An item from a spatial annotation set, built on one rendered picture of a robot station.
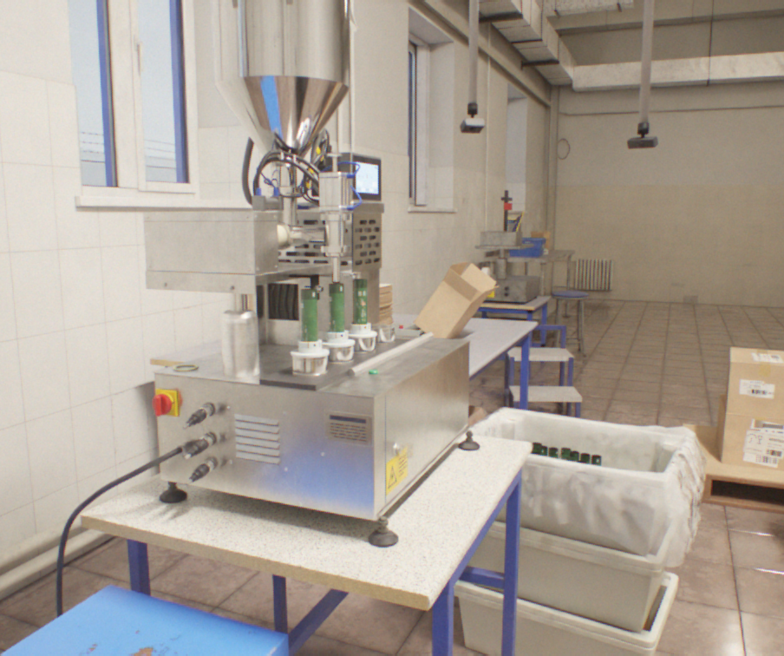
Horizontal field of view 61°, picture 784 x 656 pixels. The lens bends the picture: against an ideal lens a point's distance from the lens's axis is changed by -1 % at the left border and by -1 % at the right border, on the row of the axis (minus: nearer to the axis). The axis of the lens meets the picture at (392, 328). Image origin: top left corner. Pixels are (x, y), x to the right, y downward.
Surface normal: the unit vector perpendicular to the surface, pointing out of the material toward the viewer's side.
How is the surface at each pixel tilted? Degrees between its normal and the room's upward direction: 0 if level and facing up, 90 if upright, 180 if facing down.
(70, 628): 0
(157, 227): 90
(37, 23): 90
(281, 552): 0
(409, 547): 0
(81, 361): 90
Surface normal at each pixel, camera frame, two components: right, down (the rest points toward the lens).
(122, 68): 0.92, 0.07
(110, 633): 0.00, -0.99
